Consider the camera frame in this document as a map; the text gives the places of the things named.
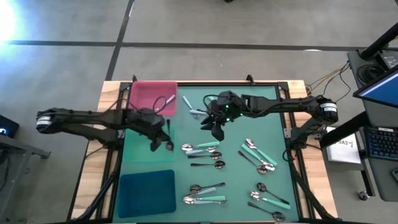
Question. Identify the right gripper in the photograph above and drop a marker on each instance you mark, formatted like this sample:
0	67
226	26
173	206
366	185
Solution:
218	133

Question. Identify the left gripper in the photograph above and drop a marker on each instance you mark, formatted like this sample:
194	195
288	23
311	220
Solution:
156	143

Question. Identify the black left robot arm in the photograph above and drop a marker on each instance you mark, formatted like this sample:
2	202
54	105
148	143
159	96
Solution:
81	119

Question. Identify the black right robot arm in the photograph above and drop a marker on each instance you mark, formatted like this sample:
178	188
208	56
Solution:
280	104

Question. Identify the translucent plastic bin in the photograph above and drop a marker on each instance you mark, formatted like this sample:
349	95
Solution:
140	154

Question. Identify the pink plastic bin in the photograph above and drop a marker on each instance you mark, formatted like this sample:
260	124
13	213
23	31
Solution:
146	93

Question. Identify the blue plastic bin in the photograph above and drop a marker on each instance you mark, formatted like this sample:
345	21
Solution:
146	193

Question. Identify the black desk crossbar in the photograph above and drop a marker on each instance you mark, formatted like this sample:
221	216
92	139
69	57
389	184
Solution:
345	129

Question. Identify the white paper sheet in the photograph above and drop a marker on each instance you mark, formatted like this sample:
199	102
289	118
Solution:
342	152

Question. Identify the grey cart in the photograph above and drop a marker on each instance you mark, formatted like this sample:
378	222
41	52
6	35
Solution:
21	148

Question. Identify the black device with blue light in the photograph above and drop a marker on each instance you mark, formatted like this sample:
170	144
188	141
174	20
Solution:
7	124

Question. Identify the caster wheel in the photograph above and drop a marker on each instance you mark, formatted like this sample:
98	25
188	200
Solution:
363	196

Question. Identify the black keyboard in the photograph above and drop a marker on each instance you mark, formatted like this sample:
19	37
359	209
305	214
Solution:
384	143

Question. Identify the blue screen computer monitor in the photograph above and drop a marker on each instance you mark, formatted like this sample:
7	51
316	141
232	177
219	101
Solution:
382	90

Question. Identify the grey desk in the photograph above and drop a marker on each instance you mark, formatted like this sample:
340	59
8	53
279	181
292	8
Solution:
381	186

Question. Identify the black monitor pole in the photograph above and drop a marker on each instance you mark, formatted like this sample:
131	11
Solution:
381	42

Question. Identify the black power adapter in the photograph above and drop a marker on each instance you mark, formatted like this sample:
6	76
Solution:
388	59

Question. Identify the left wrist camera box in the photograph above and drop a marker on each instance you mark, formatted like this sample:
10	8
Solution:
144	119

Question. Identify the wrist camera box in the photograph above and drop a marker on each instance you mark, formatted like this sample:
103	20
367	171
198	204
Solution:
144	119
231	102

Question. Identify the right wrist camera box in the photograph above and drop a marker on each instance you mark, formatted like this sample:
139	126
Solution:
231	102

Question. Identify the black table frame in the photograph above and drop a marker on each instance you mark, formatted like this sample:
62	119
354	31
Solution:
264	84

